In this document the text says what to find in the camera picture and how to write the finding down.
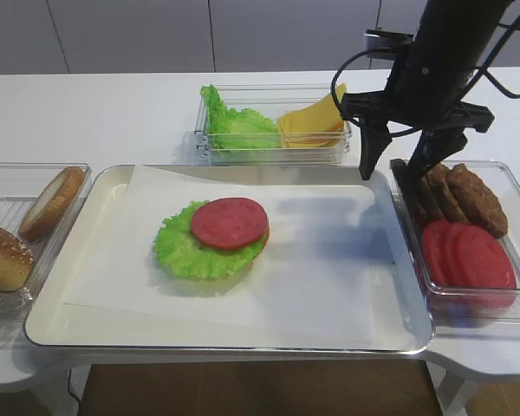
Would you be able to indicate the green lettuce leaf on burger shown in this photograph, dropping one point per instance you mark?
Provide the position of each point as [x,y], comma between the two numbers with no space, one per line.
[178,250]

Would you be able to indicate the right sesame top bun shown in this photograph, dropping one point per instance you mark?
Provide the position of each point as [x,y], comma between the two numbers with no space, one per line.
[16,262]

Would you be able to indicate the bun half standing upright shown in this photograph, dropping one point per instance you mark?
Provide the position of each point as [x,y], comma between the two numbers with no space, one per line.
[54,200]

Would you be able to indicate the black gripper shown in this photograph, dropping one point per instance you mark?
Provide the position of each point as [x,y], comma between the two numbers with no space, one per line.
[424,91]

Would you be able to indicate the red tomato slices stack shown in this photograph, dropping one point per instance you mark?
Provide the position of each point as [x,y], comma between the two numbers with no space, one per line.
[465,256]

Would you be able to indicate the brown meat patty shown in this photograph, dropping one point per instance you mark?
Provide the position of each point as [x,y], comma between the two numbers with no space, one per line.
[437,180]
[477,201]
[429,202]

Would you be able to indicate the clear patty tomato container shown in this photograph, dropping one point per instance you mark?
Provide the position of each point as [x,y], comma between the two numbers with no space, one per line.
[464,308]

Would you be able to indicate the clear lettuce cheese container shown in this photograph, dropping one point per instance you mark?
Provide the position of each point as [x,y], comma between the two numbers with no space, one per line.
[273,101]

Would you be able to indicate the clear bun container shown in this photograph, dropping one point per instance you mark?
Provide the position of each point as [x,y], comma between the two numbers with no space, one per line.
[20,186]

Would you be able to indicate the yellow cheese slices stack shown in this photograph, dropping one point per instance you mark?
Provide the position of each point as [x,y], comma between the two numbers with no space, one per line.
[317,125]

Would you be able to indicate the black blue robot arm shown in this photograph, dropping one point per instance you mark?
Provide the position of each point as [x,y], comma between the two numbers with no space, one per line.
[471,21]

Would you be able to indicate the green lettuce in container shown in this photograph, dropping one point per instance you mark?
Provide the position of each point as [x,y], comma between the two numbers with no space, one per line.
[237,129]

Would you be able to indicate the white metal serving tray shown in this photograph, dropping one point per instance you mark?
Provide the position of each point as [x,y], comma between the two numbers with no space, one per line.
[286,320]

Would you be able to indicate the white parchment paper sheet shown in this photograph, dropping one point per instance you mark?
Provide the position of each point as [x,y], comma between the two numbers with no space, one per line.
[312,268]

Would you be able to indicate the red tomato slice on burger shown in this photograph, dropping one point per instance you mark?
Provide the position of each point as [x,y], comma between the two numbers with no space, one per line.
[230,223]

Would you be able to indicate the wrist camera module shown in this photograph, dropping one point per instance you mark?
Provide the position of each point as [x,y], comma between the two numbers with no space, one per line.
[385,45]

